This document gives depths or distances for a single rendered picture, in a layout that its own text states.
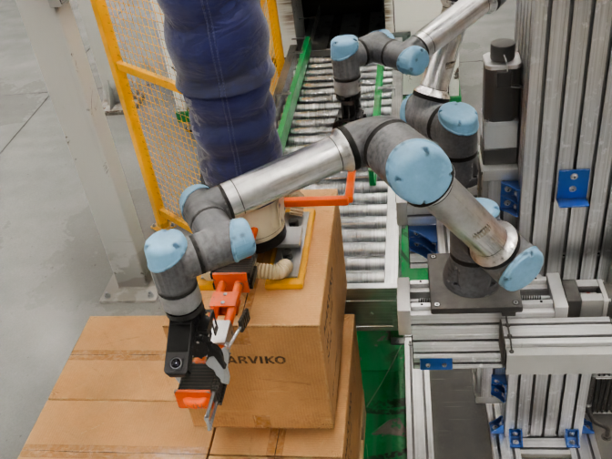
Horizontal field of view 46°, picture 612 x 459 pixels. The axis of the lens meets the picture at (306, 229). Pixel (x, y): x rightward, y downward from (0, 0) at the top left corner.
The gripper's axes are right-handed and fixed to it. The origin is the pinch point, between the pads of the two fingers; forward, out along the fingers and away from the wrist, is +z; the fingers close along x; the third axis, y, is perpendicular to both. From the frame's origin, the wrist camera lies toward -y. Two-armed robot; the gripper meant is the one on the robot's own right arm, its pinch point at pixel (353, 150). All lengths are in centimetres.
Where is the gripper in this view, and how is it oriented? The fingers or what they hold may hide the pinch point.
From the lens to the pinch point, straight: 213.6
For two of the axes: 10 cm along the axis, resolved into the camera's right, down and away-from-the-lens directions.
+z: 1.1, 8.1, 5.8
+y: -1.1, 5.9, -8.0
